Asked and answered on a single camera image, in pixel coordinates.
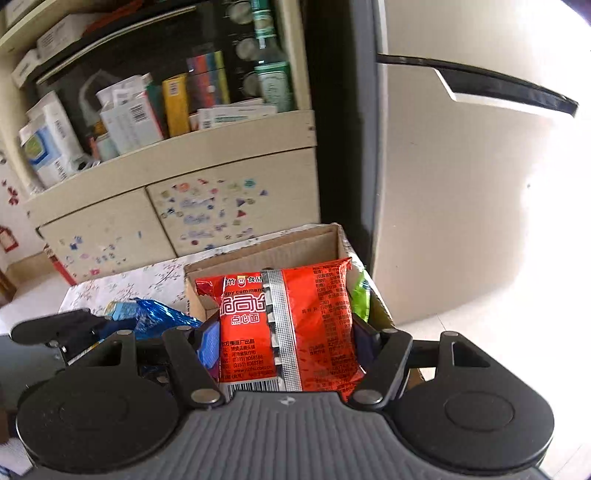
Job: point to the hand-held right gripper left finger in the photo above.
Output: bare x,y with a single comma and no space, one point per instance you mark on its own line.
210,344

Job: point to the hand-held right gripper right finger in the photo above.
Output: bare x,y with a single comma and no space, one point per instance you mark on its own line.
367,344

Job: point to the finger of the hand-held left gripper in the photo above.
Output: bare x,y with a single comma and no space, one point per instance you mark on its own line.
51,325

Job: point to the green snack packet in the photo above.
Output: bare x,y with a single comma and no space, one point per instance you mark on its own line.
360,295

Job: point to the red snack packet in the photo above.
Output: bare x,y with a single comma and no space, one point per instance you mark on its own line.
318,323

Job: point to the blue foil snack bag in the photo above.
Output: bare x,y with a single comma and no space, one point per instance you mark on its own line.
157,316

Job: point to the cardboard box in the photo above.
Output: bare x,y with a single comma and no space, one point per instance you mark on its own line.
277,251

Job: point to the red patterned carton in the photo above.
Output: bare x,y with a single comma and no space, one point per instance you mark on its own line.
64,272

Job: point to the beige stickered wooden cabinet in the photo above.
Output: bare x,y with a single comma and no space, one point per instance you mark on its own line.
106,217

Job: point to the white blue medicine box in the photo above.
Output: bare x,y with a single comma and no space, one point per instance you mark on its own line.
46,143

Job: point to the white refrigerator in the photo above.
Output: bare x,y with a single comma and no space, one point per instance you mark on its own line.
461,184

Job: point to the white barcode box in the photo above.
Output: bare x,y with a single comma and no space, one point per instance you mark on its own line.
131,124

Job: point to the flat white box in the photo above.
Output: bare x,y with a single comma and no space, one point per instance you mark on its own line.
235,115

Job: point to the yellow box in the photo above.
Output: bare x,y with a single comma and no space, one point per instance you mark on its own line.
175,106

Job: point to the multicoloured striped box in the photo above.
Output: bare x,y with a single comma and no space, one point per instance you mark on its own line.
207,78

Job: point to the green glass bottle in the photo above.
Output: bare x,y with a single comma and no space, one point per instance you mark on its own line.
272,78

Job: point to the red wall sticker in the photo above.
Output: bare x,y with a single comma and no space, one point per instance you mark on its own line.
5,240

